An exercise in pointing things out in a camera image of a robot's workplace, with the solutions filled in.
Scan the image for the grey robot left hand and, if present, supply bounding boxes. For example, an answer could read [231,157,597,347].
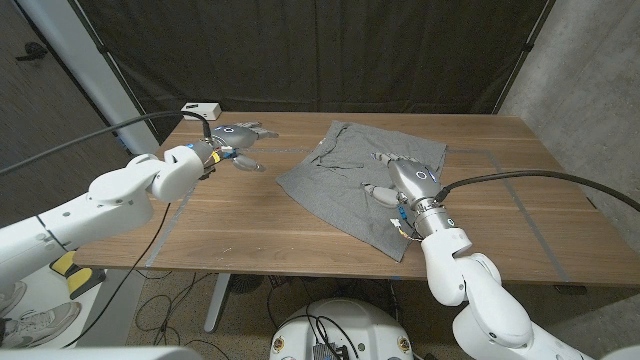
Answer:
[209,121,280,174]

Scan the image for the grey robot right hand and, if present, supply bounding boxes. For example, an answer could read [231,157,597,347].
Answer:
[360,152,444,211]

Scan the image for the grey shorts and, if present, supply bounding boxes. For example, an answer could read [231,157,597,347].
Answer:
[275,120,448,263]

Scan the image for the white power strip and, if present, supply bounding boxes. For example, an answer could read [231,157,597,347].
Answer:
[180,102,223,122]

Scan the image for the grey tape outline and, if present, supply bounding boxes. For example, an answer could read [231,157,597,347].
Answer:
[144,147,571,284]

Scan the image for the black backdrop curtain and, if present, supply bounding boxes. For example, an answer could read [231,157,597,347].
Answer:
[74,0,556,144]

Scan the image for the dark round floor object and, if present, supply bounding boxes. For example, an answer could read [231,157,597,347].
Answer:
[228,273,265,295]

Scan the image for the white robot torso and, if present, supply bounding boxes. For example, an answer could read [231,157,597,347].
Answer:
[268,298,415,360]

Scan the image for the black backdrop stand pole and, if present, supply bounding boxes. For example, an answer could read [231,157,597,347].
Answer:
[67,0,164,144]
[491,0,557,115]

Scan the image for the white pillar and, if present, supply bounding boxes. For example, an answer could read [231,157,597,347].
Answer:
[14,0,160,156]

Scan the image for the white table leg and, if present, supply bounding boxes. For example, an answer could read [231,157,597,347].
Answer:
[203,272,232,334]

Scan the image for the yellow black floor object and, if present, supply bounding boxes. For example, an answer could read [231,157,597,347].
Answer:
[48,250,107,301]

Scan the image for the grey white sneaker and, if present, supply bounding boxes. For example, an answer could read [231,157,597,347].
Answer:
[0,301,82,350]
[0,280,29,317]

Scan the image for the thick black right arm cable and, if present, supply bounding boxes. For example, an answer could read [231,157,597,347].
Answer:
[433,169,640,214]

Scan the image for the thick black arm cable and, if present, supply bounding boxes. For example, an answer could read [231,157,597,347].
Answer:
[0,110,214,176]
[433,169,640,214]

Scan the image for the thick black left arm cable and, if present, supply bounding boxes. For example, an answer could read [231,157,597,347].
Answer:
[0,110,214,176]

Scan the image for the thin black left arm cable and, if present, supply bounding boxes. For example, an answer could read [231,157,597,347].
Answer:
[62,202,172,349]

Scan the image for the black floor cable tangle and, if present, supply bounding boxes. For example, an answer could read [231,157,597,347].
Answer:
[133,269,234,360]

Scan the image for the black door handle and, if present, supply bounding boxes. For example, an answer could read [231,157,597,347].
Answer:
[14,41,49,62]

